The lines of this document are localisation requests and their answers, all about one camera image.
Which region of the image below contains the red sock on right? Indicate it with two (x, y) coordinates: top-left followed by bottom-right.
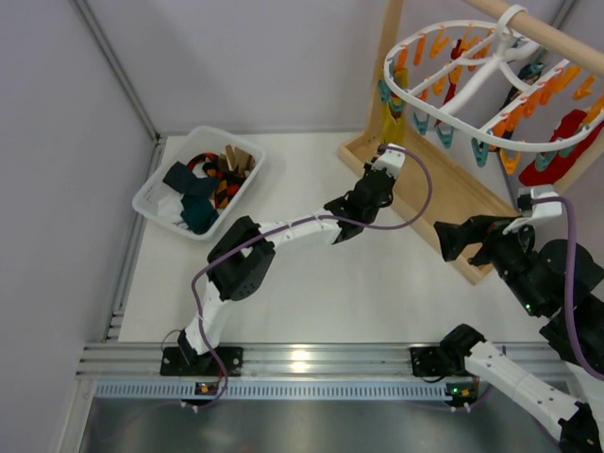
(518, 109), (603, 186)

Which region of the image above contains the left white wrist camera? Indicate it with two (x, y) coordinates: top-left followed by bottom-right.
(368, 143), (407, 179)

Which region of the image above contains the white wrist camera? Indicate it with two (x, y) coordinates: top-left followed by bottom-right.
(368, 143), (407, 179)
(503, 185), (562, 235)

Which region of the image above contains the red thin hanging sock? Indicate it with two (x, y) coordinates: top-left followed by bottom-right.
(444, 39), (464, 104)

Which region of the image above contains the white sock in basket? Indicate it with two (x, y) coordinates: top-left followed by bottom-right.
(158, 187), (189, 230)

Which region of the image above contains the white round clip hanger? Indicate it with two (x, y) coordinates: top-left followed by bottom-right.
(379, 4), (604, 174)

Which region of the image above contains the red black striped sock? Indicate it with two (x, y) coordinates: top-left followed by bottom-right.
(187, 153), (219, 172)

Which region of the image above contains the aluminium rail base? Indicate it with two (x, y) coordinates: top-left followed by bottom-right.
(75, 343), (474, 401)

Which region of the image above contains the argyle brown orange sock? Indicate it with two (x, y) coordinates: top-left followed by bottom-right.
(203, 162), (247, 210)

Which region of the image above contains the dark green sock in basket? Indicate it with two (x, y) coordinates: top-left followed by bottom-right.
(181, 195), (219, 235)

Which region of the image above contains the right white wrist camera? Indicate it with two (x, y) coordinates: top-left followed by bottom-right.
(503, 185), (562, 235)

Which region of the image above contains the wooden rack frame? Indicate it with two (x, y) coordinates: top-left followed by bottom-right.
(337, 0), (604, 287)

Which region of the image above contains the white plastic basket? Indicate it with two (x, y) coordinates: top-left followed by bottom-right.
(132, 126), (266, 241)

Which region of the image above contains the navy patterned sock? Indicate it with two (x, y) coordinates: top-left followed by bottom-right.
(162, 161), (218, 197)

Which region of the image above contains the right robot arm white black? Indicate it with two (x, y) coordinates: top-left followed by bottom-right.
(434, 215), (603, 452)

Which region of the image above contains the mustard yellow sock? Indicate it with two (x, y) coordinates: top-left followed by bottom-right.
(377, 78), (407, 145)

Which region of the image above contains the tan brown striped sock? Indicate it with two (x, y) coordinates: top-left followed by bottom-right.
(218, 144), (256, 176)

